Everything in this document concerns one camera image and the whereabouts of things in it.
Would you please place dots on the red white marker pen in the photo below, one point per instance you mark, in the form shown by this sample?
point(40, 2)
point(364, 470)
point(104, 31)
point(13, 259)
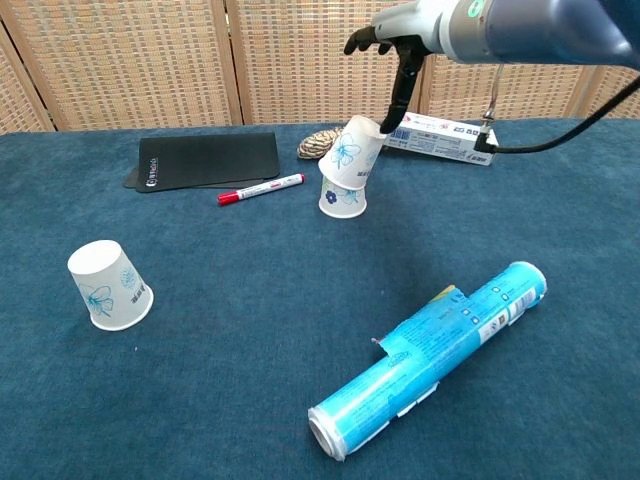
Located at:
point(260, 190)

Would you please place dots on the white paper cup blue flowers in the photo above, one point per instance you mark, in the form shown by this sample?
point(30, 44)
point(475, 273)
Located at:
point(350, 152)
point(107, 285)
point(342, 200)

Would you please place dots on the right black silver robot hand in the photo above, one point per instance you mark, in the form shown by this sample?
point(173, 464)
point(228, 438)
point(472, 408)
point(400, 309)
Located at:
point(407, 25)

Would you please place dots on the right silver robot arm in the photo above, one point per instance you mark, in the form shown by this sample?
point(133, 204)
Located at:
point(540, 30)

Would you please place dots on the woven bamboo folding screen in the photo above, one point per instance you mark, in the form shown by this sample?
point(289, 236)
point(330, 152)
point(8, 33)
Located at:
point(150, 60)

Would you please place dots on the white toothpaste box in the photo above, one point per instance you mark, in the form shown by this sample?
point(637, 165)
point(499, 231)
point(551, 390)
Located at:
point(440, 137)

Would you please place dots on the blue table mat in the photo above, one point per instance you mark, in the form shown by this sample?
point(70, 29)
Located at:
point(225, 300)

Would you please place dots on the black leather pad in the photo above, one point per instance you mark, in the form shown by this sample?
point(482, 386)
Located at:
point(210, 160)

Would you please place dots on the light blue plastic wrap roll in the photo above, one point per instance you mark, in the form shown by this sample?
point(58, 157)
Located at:
point(425, 360)

